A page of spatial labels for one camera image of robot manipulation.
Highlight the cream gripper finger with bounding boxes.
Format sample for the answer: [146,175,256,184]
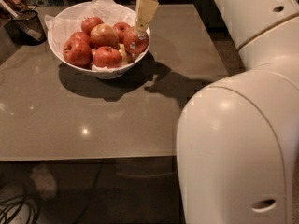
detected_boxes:
[135,0,159,33]

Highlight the red apple with stickers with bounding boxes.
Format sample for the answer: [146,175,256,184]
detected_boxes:
[123,27,149,54]

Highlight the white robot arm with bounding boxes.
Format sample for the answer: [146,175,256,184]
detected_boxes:
[177,0,299,224]

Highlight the red apple back middle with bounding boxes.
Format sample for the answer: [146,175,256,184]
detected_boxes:
[113,22,131,43]

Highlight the pale yellow apple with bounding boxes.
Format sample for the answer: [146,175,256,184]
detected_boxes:
[119,44,132,66]

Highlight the large yellow-red apple centre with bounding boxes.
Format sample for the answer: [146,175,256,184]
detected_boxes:
[90,23,119,48]

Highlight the white ceramic bowl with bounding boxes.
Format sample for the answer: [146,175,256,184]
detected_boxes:
[47,1,152,80]

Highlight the red apple back left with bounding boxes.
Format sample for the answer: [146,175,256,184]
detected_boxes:
[81,17,103,35]

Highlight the red apple front centre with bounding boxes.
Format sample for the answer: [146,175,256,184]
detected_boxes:
[93,46,122,68]

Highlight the red apple left middle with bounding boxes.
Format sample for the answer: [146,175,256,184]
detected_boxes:
[70,32,91,45]

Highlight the white paper bowl liner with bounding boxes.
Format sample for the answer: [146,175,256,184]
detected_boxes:
[44,0,148,73]

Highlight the red apple front left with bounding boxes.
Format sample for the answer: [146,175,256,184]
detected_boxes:
[63,38,92,66]

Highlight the black mesh basket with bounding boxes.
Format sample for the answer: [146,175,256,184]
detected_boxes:
[13,10,47,46]

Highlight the white object under table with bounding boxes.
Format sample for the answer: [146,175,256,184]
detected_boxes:
[30,164,57,201]

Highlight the black cables on floor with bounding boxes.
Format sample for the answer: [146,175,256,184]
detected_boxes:
[0,180,41,224]

